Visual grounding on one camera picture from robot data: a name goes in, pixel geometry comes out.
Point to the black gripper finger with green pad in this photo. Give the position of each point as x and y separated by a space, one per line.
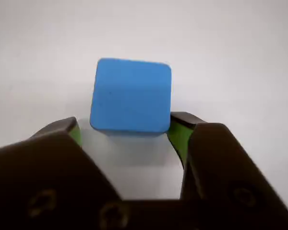
38 172
225 172

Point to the blue cube block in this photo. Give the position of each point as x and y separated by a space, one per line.
132 95

